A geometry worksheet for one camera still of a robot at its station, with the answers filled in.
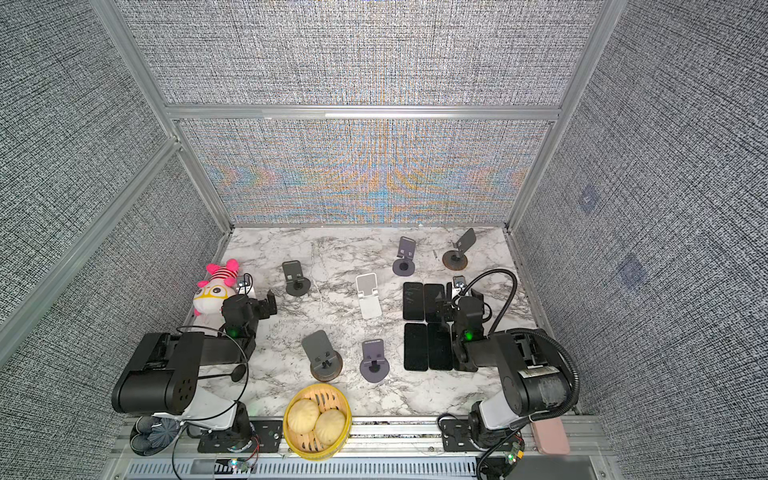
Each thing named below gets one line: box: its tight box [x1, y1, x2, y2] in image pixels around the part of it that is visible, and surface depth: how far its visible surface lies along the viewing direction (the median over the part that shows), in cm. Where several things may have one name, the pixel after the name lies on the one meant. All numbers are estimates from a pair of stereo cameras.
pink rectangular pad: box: [533, 418, 571, 455], surface depth 73 cm
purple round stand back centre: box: [392, 236, 416, 277], surface depth 106 cm
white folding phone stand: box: [356, 273, 382, 320], surface depth 97 cm
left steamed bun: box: [287, 399, 320, 434], surface depth 73 cm
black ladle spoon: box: [197, 363, 247, 382], surface depth 85 cm
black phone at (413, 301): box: [403, 282, 424, 320], surface depth 100 cm
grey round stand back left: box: [282, 260, 311, 297], surface depth 99 cm
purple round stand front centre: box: [360, 339, 390, 383], surface depth 84 cm
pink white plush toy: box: [192, 259, 240, 327], surface depth 94 cm
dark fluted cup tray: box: [130, 415, 181, 457], surface depth 73 cm
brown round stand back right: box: [442, 228, 476, 271], surface depth 109 cm
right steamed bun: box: [314, 408, 346, 447], surface depth 71 cm
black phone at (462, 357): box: [452, 327, 478, 371], surface depth 72 cm
